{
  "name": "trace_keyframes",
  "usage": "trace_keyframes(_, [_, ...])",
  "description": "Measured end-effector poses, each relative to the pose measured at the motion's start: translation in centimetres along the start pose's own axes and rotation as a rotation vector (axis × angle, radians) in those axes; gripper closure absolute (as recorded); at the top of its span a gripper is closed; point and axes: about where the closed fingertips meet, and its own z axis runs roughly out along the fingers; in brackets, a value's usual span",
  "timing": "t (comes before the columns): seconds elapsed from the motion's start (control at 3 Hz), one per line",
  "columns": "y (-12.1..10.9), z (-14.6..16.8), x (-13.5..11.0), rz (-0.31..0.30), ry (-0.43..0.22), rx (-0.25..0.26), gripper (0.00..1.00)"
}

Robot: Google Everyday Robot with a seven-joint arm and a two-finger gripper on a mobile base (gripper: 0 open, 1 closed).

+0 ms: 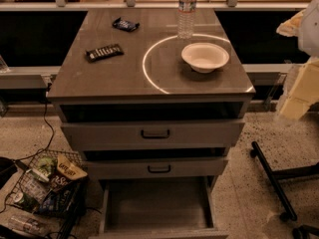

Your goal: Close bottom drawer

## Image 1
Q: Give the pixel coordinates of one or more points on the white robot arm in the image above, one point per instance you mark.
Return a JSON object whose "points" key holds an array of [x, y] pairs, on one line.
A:
{"points": [[301, 87]]}

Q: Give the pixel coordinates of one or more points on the grey drawer cabinet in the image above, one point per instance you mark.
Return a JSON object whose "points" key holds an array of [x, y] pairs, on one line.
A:
{"points": [[150, 81]]}

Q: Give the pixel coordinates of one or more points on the white paper bowl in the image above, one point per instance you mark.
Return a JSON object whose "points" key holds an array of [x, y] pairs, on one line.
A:
{"points": [[204, 57]]}

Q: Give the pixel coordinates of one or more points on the dark chocolate bar wrapper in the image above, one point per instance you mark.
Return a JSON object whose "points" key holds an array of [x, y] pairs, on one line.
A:
{"points": [[104, 53]]}

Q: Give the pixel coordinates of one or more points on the blue snack bar wrapper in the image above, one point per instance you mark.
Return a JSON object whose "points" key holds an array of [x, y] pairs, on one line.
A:
{"points": [[125, 25]]}

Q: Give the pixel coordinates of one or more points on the yellow chip bag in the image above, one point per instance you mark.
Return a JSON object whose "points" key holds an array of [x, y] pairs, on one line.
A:
{"points": [[69, 169]]}

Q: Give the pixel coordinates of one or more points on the clear plastic water bottle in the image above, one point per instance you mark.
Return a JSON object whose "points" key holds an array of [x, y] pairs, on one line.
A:
{"points": [[185, 18]]}

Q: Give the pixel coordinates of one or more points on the dark red snack bag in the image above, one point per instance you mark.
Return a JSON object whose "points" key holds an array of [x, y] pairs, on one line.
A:
{"points": [[58, 182]]}

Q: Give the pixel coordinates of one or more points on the green snack bag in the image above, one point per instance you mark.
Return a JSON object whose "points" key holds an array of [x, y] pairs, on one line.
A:
{"points": [[47, 165]]}

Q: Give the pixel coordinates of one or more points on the green can in basket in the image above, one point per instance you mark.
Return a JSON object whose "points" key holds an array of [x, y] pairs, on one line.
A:
{"points": [[25, 201]]}

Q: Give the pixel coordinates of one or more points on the black chair base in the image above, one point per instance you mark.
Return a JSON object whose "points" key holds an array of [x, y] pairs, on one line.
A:
{"points": [[303, 231]]}

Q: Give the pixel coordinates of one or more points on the plastic bottle on floor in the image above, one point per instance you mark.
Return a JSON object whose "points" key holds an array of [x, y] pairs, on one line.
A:
{"points": [[28, 225]]}

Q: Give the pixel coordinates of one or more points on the black wire basket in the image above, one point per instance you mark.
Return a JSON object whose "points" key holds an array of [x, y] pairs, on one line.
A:
{"points": [[65, 204]]}

